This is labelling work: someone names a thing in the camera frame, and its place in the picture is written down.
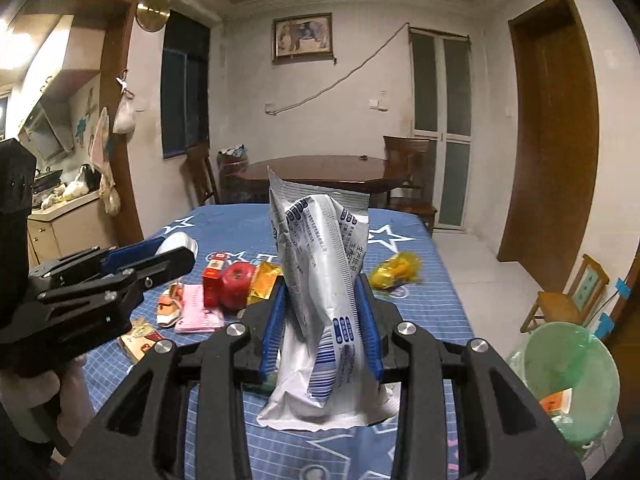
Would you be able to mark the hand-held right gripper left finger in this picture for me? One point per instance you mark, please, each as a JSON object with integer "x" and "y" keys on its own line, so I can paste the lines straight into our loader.
{"x": 272, "y": 332}

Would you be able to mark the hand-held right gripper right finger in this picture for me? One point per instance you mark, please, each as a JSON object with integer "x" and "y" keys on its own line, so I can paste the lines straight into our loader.
{"x": 371, "y": 332}

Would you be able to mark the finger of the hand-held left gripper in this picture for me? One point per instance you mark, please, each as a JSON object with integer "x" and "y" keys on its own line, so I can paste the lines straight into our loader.
{"x": 150, "y": 272}
{"x": 132, "y": 255}

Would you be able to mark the white blue-print snack bag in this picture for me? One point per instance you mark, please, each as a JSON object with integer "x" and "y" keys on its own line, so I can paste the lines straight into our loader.
{"x": 320, "y": 285}

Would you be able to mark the green lined trash bin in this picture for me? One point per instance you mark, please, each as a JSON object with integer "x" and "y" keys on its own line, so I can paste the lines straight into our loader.
{"x": 570, "y": 370}

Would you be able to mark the person's left hand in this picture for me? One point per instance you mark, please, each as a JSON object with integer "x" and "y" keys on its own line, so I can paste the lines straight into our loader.
{"x": 77, "y": 395}

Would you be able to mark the orange white wrapper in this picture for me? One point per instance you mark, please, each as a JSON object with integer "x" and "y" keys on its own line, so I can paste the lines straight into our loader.
{"x": 167, "y": 310}

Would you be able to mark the white rounded object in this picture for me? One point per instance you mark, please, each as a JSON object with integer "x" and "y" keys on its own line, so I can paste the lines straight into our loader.
{"x": 180, "y": 242}

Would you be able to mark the yellow snack packet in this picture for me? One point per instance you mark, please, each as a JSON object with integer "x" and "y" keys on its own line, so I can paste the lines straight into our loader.
{"x": 265, "y": 282}

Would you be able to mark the blue star-print tablecloth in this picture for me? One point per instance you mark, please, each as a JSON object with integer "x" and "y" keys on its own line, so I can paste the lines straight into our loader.
{"x": 425, "y": 310}

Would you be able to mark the red apple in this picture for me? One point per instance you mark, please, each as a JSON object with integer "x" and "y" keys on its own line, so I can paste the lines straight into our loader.
{"x": 236, "y": 285}

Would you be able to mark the kitchen counter cabinet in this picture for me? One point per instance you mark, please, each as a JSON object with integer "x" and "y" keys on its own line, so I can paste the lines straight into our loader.
{"x": 75, "y": 230}

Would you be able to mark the red gold box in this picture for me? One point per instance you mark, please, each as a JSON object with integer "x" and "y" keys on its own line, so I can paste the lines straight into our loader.
{"x": 212, "y": 287}

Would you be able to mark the pink plastic bag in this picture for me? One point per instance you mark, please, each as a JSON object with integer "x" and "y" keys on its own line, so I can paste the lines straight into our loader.
{"x": 200, "y": 316}

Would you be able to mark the golden crumpled wrapper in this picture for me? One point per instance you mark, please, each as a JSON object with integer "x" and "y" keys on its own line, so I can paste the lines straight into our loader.
{"x": 395, "y": 270}

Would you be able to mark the red printed carton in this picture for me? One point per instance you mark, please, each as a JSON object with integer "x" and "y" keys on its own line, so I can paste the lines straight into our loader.
{"x": 218, "y": 260}

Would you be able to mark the brown red-label packet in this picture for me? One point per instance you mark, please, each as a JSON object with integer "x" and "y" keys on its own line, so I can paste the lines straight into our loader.
{"x": 142, "y": 342}

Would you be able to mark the white black bag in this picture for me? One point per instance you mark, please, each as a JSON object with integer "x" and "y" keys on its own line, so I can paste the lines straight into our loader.
{"x": 82, "y": 177}

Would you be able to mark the beige hanging bags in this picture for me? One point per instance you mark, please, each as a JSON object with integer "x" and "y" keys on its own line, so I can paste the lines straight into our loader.
{"x": 107, "y": 185}

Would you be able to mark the kitchen range hood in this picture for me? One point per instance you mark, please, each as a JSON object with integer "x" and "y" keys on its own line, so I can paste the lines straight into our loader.
{"x": 47, "y": 132}

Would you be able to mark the dark wooden dining chair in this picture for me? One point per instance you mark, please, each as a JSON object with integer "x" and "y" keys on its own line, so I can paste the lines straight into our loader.
{"x": 200, "y": 170}
{"x": 405, "y": 155}

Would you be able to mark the dark bin with red band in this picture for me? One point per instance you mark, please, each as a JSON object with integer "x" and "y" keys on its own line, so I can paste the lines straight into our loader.
{"x": 231, "y": 175}

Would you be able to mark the hanging white plastic bag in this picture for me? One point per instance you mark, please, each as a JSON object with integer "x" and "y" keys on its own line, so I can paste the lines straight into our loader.
{"x": 125, "y": 117}

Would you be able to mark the dark wooden dining table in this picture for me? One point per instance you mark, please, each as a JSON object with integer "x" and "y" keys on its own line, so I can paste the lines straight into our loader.
{"x": 320, "y": 167}

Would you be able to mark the dark window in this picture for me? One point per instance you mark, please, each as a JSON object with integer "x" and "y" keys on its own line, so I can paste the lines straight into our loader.
{"x": 185, "y": 90}

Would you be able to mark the small wooden chair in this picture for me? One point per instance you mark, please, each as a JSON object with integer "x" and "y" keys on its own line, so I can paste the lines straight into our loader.
{"x": 555, "y": 302}

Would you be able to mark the orange packet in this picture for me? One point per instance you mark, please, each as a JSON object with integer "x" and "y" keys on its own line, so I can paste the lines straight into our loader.
{"x": 555, "y": 402}

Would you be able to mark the blue paper tag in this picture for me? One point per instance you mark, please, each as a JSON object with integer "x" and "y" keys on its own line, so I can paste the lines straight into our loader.
{"x": 603, "y": 325}
{"x": 624, "y": 287}

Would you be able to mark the frosted glass door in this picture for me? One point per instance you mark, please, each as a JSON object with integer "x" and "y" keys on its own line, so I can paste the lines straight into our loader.
{"x": 452, "y": 110}

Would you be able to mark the brown wooden door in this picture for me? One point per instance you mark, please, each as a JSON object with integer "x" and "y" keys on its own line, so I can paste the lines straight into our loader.
{"x": 550, "y": 145}

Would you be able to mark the kitchen wall cabinet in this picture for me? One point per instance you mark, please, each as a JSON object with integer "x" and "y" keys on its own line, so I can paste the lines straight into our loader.
{"x": 75, "y": 50}

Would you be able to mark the white wall switch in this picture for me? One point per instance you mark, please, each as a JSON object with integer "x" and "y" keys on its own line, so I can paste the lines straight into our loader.
{"x": 378, "y": 101}

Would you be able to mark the round brass wall plate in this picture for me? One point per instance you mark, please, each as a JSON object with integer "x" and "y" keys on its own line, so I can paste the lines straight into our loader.
{"x": 152, "y": 10}

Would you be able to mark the framed wall picture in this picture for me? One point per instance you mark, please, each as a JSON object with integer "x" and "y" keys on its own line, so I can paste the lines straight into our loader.
{"x": 302, "y": 37}

